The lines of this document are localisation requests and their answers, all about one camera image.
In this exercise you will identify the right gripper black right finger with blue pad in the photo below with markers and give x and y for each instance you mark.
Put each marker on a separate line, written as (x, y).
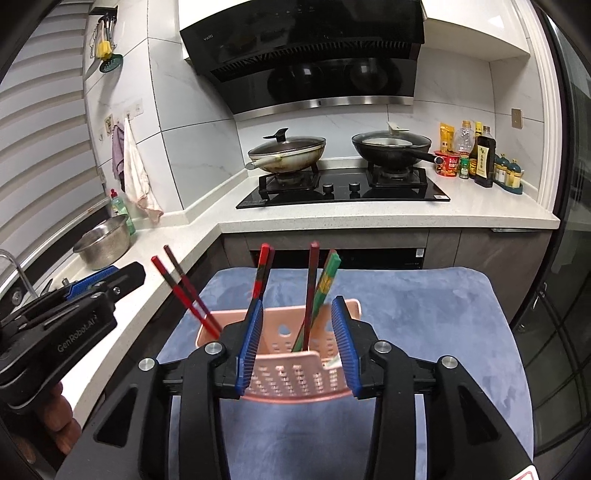
(372, 367)

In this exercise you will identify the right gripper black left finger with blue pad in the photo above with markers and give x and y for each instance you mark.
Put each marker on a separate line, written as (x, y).
(224, 367)

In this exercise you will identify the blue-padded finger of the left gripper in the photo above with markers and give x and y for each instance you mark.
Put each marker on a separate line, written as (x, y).
(79, 287)

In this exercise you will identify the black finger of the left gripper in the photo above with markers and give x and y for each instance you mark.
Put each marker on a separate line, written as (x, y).
(115, 286)

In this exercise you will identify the dark red chopstick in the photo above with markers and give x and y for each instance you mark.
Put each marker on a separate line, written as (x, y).
(309, 300)
(198, 308)
(187, 301)

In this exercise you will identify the green chopstick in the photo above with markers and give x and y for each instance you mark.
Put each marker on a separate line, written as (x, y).
(325, 282)
(295, 347)

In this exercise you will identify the person's left hand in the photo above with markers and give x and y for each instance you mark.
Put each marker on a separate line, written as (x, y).
(57, 416)

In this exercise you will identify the stainless steel bowl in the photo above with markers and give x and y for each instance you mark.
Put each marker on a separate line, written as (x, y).
(101, 246)

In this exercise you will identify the pink perforated utensil holder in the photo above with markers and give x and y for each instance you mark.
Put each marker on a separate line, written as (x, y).
(283, 376)

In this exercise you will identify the green dish soap bottle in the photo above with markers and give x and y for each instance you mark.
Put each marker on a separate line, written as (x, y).
(119, 208)

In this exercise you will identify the white hanging towel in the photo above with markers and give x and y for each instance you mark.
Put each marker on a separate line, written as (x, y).
(136, 180)

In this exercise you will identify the blue-grey plush table mat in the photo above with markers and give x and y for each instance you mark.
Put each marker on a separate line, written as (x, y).
(467, 437)

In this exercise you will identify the purple hanging cloth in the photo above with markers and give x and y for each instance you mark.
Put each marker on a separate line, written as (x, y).
(117, 152)

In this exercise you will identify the black gas stove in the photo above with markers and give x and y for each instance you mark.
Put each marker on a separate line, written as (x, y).
(343, 185)

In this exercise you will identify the wok with glass lid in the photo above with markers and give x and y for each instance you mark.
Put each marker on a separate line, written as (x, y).
(282, 154)

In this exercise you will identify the red instant noodle cup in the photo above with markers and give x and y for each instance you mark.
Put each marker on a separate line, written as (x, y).
(447, 164)

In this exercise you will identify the black frying pan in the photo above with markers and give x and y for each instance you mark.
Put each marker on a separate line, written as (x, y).
(394, 147)

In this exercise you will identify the small green-lid jar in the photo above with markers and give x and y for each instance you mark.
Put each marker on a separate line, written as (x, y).
(464, 167)

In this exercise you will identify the spice jar rack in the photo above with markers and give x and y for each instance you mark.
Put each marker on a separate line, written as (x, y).
(508, 174)

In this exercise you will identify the dark soy sauce bottle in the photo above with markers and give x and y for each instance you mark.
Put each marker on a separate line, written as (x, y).
(486, 151)

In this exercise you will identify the yellow seasoning packet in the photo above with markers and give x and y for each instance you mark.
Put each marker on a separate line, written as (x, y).
(447, 134)

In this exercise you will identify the clear plastic bottle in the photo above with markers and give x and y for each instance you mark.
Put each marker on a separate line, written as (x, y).
(464, 140)

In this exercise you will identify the black range hood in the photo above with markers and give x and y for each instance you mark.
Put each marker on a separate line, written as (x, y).
(272, 57)

